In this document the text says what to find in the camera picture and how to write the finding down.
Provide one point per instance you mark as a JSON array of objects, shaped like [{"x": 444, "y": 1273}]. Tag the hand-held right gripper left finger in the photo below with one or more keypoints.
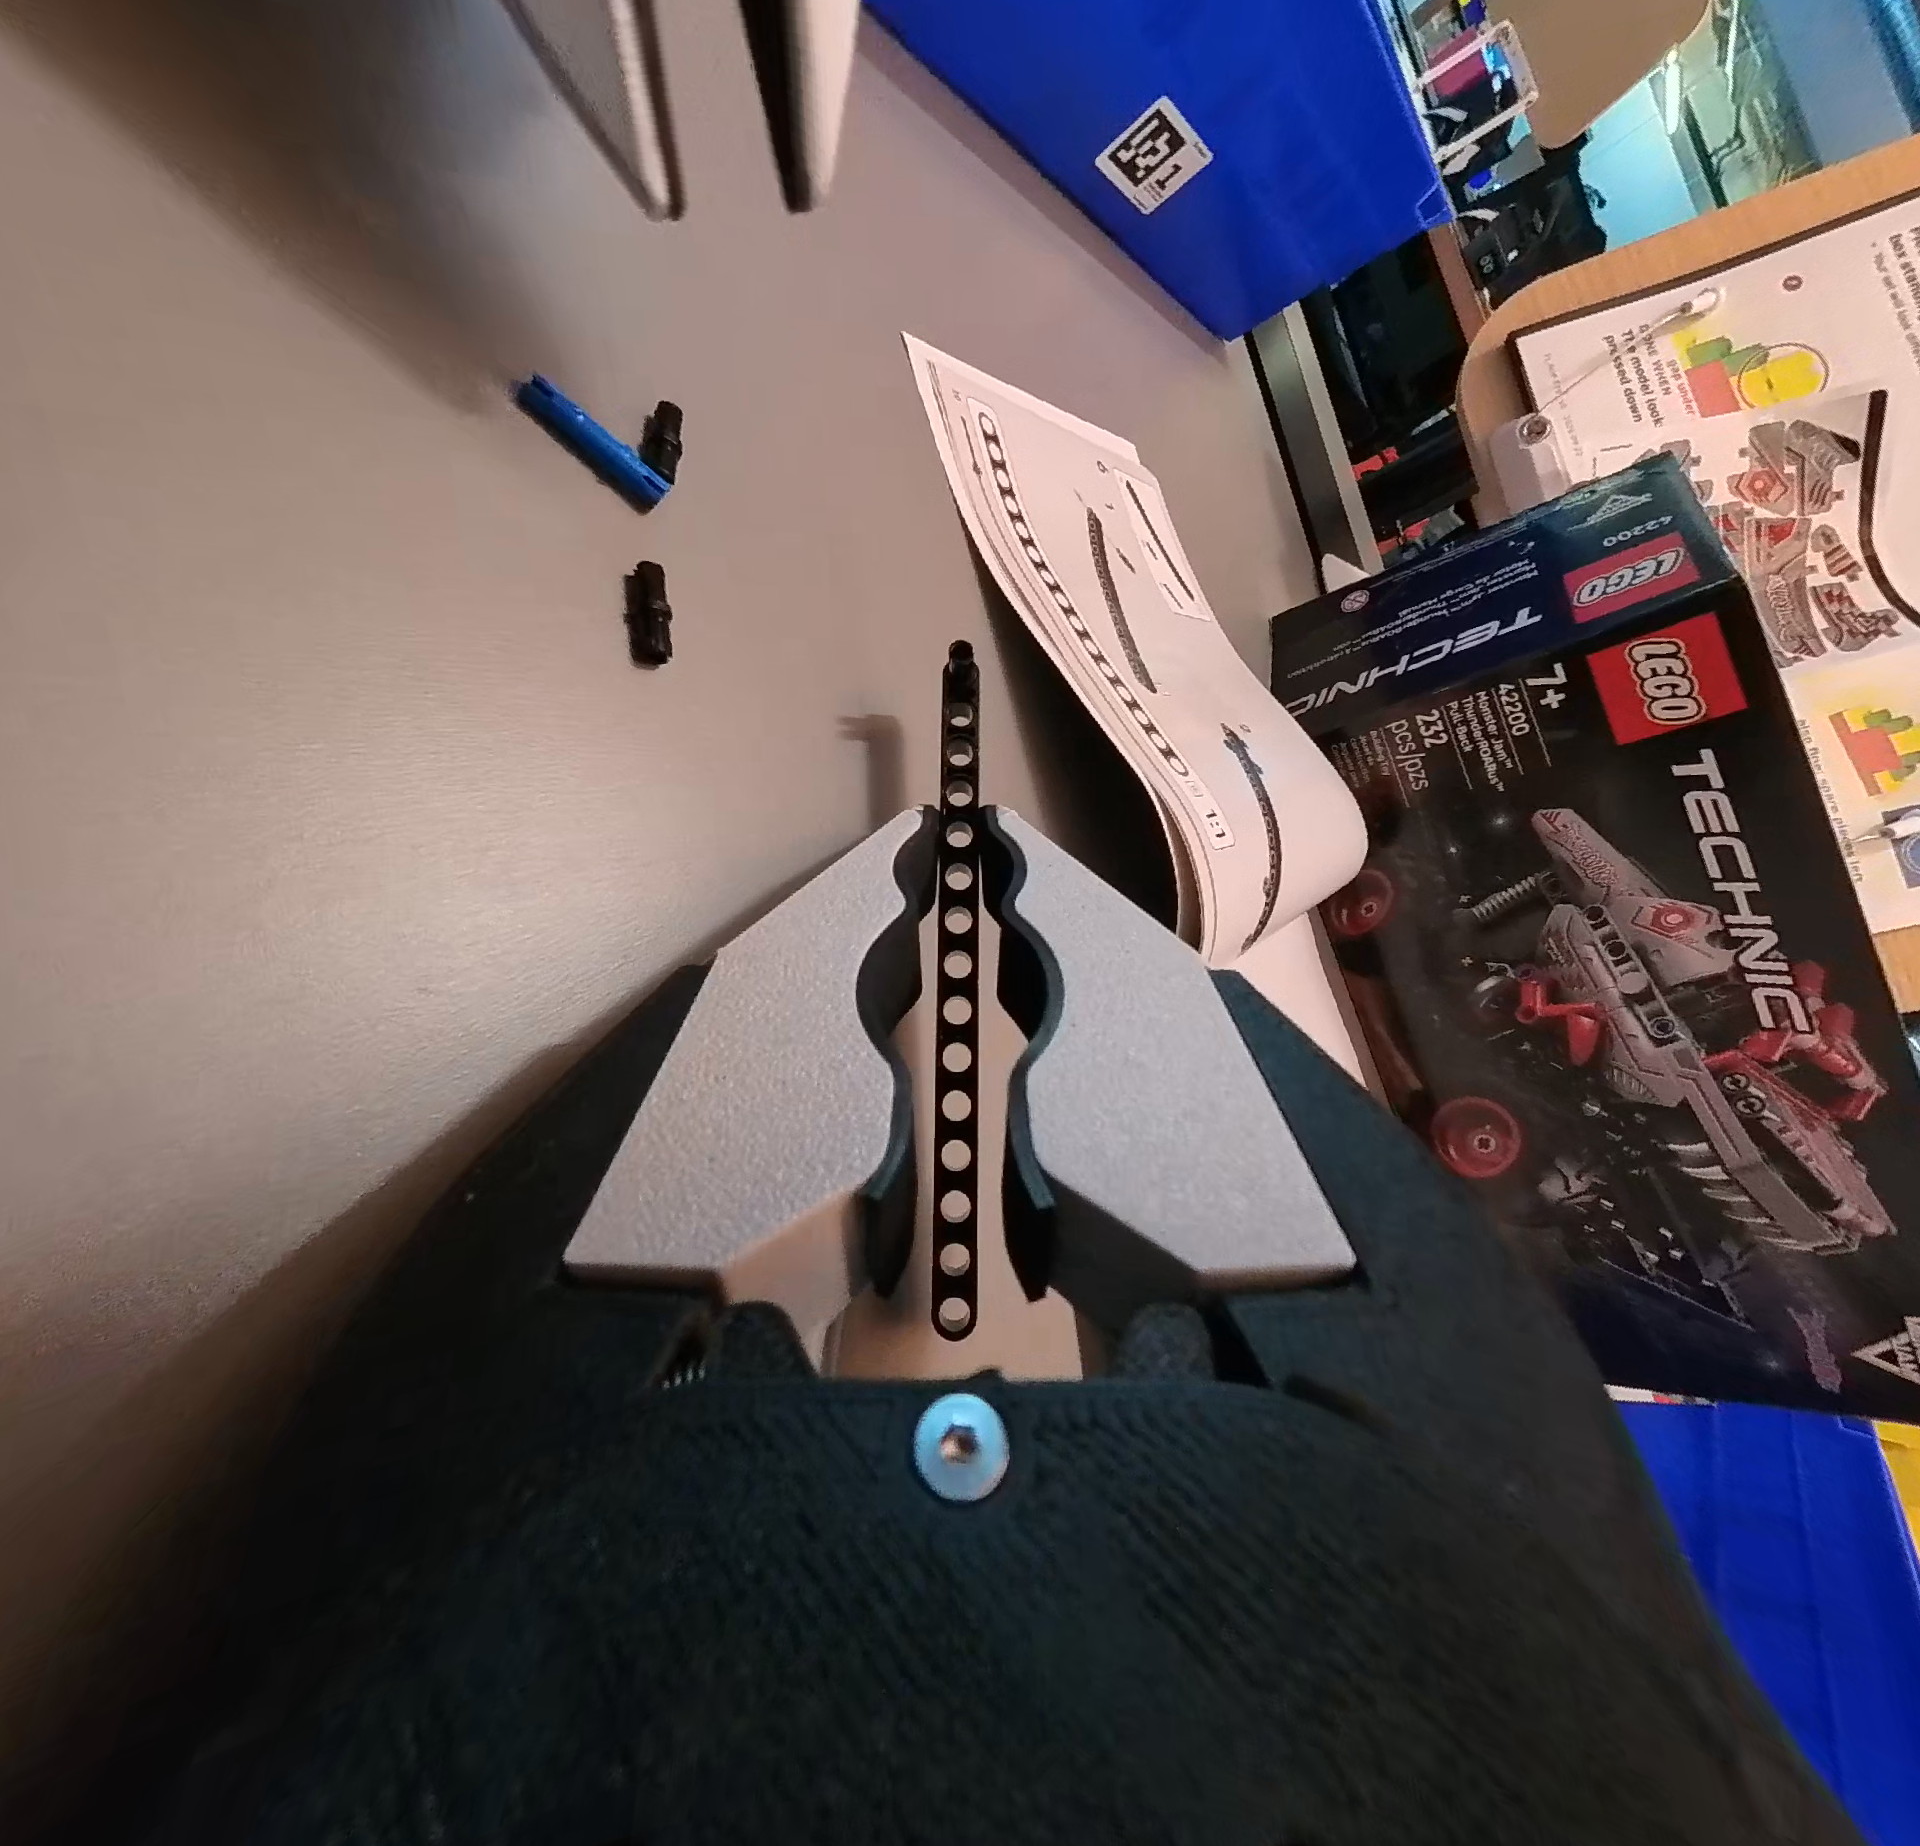
[{"x": 736, "y": 1112}]

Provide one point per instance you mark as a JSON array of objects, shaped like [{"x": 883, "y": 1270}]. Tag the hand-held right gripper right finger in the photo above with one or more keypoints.
[{"x": 1189, "y": 1112}]

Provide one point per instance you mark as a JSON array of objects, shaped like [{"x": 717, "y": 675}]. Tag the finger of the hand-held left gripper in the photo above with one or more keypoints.
[
  {"x": 592, "y": 32},
  {"x": 812, "y": 32}
]

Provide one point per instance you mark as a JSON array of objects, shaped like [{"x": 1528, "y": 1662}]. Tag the long black perforated beam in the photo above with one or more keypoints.
[{"x": 956, "y": 1233}]

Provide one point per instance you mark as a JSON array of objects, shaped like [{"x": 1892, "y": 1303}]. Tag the blue connector pin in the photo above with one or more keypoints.
[{"x": 592, "y": 439}]

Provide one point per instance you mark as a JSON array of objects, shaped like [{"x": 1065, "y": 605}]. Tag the grey desk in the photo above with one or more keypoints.
[{"x": 372, "y": 675}]

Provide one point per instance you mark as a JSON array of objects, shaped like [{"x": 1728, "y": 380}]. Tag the blue bin with marker sticker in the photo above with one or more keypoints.
[{"x": 1051, "y": 64}]

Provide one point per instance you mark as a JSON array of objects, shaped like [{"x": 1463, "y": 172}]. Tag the square black-white marker sticker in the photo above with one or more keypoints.
[{"x": 1151, "y": 153}]

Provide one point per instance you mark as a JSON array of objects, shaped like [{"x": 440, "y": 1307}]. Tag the short black connector pin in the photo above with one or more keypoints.
[
  {"x": 661, "y": 435},
  {"x": 651, "y": 613}
]

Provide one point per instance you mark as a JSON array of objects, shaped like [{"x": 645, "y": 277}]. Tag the toy truck set box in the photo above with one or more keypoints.
[{"x": 1653, "y": 1052}]

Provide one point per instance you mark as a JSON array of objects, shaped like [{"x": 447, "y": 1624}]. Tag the open instruction booklet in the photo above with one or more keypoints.
[{"x": 1051, "y": 559}]

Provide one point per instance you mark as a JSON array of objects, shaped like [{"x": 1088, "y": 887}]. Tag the wooden board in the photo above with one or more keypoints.
[{"x": 1503, "y": 380}]

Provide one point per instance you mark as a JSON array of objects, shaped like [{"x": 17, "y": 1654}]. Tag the blue plastic storage bin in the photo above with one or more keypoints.
[{"x": 1785, "y": 1606}]

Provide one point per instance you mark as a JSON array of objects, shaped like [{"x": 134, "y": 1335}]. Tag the laminated instruction sheet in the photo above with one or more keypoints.
[{"x": 1727, "y": 380}]

